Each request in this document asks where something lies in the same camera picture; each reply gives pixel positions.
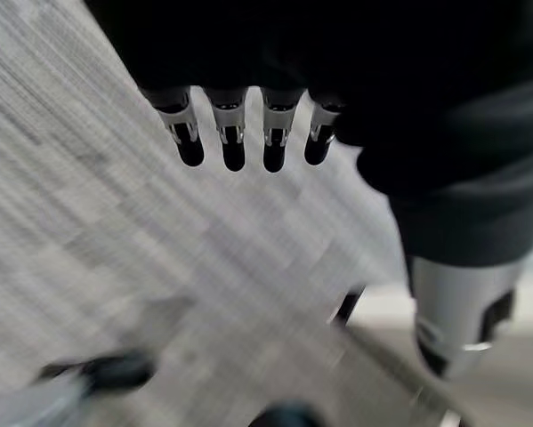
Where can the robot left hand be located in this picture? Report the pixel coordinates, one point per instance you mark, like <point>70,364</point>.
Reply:
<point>381,66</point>

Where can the black sofa leg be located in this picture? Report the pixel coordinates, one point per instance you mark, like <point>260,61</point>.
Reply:
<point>349,305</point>

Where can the grey fabric sofa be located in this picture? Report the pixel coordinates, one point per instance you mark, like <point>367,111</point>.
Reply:
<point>115,213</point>

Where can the robot dark foot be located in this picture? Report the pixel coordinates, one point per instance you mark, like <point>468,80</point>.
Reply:
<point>110,368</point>
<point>288,416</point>

